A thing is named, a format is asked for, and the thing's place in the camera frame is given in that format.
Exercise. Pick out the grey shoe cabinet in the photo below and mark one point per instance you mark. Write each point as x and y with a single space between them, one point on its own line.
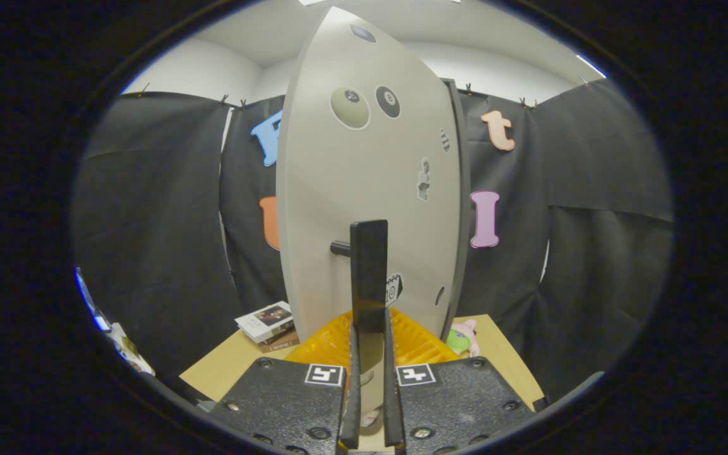
462 208

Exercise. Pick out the white booklet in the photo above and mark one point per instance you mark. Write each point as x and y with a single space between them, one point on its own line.
266 319

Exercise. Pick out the brown book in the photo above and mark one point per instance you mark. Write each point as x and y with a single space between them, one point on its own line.
282 344

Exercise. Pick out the black backdrop cloth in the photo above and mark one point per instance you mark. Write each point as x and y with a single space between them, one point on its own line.
149 221

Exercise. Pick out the pink and green plush toy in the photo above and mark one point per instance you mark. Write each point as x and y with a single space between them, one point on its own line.
462 338

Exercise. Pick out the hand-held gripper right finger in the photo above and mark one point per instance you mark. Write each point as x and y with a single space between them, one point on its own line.
459 404

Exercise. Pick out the white printed box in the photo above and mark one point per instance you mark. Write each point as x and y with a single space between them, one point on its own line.
131 354

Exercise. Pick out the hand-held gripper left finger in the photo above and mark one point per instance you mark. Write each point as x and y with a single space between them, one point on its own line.
288 404

